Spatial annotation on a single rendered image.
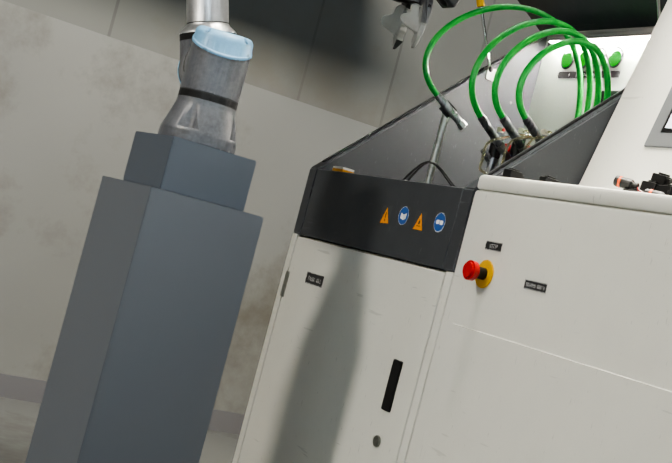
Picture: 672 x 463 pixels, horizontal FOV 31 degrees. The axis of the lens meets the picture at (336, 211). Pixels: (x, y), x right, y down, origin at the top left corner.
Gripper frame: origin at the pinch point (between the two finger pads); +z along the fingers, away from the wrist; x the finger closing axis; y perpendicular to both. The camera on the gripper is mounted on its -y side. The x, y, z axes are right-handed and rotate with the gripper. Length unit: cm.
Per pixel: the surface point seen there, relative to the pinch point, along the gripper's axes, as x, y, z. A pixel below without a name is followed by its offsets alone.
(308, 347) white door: -13, -2, 68
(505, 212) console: 46, -2, 32
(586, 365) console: 77, -2, 54
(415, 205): 15.9, -2.2, 33.3
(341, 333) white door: 0, -2, 63
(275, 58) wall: -201, -58, -19
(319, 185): -27.7, -2.4, 32.3
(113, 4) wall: -196, 9, -18
